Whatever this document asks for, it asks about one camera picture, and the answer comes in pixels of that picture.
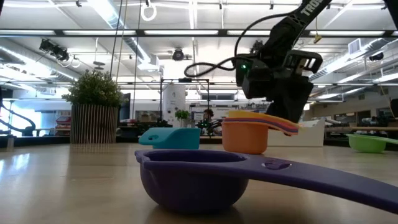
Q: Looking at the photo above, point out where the small green potted plant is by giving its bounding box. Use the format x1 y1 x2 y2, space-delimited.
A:
175 109 190 128

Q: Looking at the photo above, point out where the orange measuring cup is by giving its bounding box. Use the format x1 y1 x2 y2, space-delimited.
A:
221 119 300 155

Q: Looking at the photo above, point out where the black overhead rig bar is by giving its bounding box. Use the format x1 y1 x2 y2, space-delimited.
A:
0 29 398 39

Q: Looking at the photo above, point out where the teal measuring cup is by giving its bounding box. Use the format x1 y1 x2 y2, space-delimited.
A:
138 126 201 151

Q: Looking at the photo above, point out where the white round column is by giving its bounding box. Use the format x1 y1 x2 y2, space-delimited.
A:
162 83 187 127

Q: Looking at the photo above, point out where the white hanging ring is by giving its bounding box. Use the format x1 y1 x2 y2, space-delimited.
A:
140 2 157 22

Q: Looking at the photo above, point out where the dark indigo measuring cup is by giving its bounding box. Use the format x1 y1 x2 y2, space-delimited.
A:
134 148 398 215

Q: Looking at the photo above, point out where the round black ceiling fixture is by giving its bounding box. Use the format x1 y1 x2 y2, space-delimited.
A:
172 48 185 62

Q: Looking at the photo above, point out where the person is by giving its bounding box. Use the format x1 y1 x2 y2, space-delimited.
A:
201 108 222 135

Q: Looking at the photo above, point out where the green plant in ribbed pot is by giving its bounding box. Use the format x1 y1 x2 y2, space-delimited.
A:
61 68 125 145

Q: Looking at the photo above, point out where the green measuring cup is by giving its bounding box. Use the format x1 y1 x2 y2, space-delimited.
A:
346 133 398 154

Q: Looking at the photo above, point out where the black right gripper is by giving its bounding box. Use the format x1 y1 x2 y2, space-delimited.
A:
235 52 313 124

